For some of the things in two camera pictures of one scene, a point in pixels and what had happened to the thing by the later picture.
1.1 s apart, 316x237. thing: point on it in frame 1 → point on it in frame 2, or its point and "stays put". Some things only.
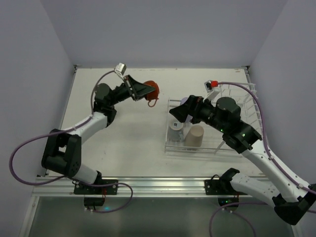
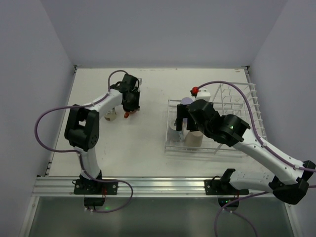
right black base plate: x=220 y=187 stays put
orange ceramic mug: x=153 y=95 → x=127 y=113
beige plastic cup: x=194 y=136 stays put
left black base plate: x=80 y=189 stays put
